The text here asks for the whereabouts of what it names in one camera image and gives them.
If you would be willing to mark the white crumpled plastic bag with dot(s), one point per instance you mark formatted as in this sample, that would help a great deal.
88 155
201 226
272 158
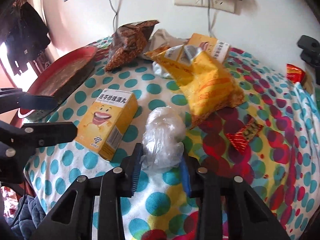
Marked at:
162 38

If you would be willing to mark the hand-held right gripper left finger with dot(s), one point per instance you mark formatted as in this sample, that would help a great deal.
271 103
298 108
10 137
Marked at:
137 172

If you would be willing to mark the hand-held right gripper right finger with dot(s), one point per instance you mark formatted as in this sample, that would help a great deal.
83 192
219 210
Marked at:
187 180

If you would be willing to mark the round red tray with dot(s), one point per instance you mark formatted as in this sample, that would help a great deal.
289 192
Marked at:
62 72

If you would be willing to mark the blue quilted cloth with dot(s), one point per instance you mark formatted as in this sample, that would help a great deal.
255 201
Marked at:
27 215

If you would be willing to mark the yellow snack bag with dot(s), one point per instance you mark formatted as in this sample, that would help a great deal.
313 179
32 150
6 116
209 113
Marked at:
212 90
165 60

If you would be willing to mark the red gold snack packet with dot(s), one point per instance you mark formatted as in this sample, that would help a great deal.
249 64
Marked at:
243 135

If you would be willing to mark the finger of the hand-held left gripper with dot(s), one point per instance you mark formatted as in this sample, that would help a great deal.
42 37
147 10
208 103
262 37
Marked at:
37 102
50 132

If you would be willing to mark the large yellow cartoon face box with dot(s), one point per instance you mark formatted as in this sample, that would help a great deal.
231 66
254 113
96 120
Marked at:
107 120

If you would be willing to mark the polka dot cloth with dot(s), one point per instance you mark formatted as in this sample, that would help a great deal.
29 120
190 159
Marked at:
262 180

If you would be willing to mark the black camera device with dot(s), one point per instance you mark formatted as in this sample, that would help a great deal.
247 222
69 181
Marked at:
311 52

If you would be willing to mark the small yellow cartoon face box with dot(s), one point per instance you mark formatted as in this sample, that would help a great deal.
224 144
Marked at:
217 46

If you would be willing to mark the clear plastic bag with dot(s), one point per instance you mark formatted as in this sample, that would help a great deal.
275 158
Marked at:
162 135

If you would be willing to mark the dark hanging clothes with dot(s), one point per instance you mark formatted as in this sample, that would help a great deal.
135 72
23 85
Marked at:
25 37

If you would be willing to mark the brown snack bag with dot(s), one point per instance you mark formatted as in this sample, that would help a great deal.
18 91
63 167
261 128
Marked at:
127 45

